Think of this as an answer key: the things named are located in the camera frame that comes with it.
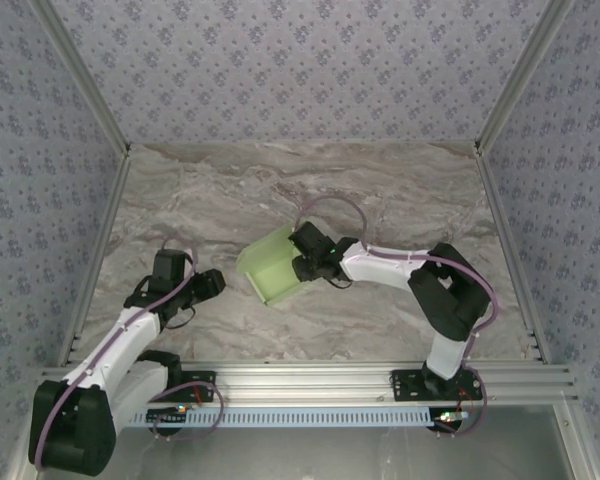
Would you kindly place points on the light green paper box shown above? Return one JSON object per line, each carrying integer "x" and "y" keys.
{"x": 275, "y": 272}

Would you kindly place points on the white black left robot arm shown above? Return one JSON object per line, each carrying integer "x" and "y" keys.
{"x": 80, "y": 415}

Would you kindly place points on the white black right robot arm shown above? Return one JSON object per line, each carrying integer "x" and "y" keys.
{"x": 450, "y": 300}

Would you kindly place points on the small left circuit board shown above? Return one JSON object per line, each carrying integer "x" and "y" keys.
{"x": 167, "y": 415}

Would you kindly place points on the small circuit board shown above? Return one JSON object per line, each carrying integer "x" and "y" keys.
{"x": 167, "y": 415}
{"x": 447, "y": 417}

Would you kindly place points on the grey metal panel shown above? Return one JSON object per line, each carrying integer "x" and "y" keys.
{"x": 300, "y": 455}

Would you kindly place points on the small right circuit board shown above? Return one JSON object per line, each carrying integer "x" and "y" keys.
{"x": 447, "y": 417}

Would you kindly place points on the aluminium frame rail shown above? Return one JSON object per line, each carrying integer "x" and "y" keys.
{"x": 98, "y": 250}
{"x": 511, "y": 250}

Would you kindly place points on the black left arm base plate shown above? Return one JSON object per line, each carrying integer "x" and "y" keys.
{"x": 200, "y": 385}

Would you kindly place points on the wide aluminium frame beam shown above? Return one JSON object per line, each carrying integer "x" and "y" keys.
{"x": 300, "y": 382}

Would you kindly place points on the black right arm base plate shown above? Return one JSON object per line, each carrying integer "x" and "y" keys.
{"x": 405, "y": 385}

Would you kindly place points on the aluminium frame post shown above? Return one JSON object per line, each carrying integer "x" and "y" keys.
{"x": 85, "y": 75}
{"x": 519, "y": 75}

